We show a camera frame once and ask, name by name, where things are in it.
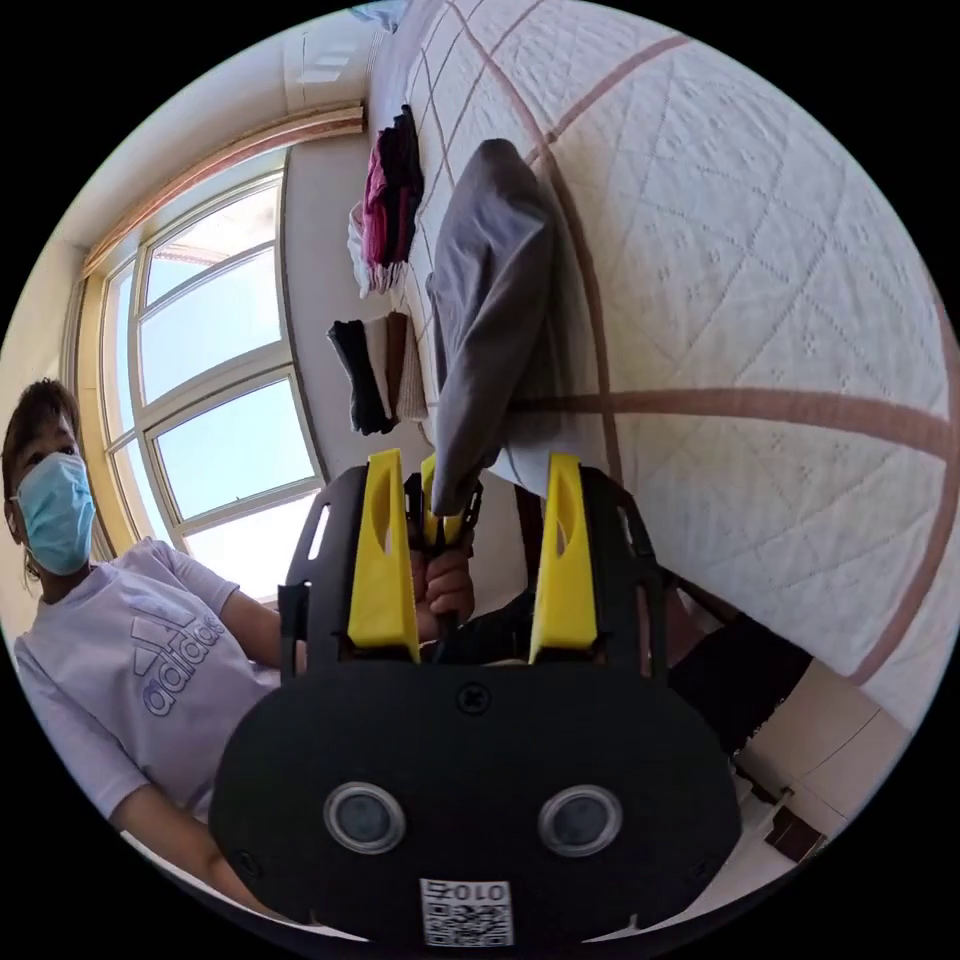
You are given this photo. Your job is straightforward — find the person's body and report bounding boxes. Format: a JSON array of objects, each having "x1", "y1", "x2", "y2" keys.
[{"x1": 0, "y1": 378, "x2": 817, "y2": 834}]

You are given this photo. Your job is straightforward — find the window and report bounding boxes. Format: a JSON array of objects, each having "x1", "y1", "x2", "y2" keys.
[{"x1": 63, "y1": 168, "x2": 333, "y2": 601}]

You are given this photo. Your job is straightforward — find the person's left forearm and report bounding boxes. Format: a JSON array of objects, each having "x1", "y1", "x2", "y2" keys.
[{"x1": 221, "y1": 588, "x2": 310, "y2": 673}]

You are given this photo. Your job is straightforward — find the wooden curtain rail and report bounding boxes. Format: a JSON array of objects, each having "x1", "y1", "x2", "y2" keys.
[{"x1": 80, "y1": 101, "x2": 367, "y2": 280}]

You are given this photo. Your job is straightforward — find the bed with white quilt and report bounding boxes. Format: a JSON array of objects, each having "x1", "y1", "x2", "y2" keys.
[{"x1": 371, "y1": 0, "x2": 960, "y2": 733}]

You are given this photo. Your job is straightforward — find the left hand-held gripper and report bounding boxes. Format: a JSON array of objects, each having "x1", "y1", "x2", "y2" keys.
[{"x1": 403, "y1": 453, "x2": 484, "y2": 562}]

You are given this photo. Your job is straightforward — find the pile of black and beige clothes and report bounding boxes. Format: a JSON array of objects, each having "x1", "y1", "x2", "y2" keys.
[{"x1": 326, "y1": 311, "x2": 429, "y2": 437}]

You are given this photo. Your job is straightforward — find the gray short sleeve shirt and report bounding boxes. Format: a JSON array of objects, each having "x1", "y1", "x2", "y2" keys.
[{"x1": 425, "y1": 138, "x2": 603, "y2": 519}]

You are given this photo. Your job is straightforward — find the person's left hand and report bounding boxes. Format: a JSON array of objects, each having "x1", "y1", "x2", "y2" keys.
[{"x1": 413, "y1": 545, "x2": 476, "y2": 640}]

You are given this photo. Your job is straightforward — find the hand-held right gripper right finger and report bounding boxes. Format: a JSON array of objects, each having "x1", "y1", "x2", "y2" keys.
[{"x1": 527, "y1": 452, "x2": 599, "y2": 666}]

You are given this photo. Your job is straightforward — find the pile of red and black clothes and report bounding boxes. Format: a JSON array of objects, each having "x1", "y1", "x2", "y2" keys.
[{"x1": 347, "y1": 104, "x2": 427, "y2": 300}]

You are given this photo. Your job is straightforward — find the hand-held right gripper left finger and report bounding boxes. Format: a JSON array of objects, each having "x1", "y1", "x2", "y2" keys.
[{"x1": 347, "y1": 448, "x2": 422, "y2": 666}]

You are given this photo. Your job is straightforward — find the person's right forearm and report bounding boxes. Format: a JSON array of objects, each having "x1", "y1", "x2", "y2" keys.
[{"x1": 112, "y1": 783, "x2": 301, "y2": 928}]

